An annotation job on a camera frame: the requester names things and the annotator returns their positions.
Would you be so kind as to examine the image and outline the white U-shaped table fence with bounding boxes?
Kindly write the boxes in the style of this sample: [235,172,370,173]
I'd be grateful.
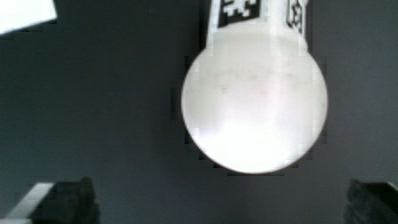
[0,0,58,35]

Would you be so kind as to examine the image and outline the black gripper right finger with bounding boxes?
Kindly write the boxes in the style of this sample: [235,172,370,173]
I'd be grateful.
[344,179,398,224]

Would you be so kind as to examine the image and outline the white lamp bulb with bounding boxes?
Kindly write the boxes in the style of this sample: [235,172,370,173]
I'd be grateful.
[182,0,330,174]

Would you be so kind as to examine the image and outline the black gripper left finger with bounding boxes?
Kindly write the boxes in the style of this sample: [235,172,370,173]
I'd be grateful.
[0,177,102,224]

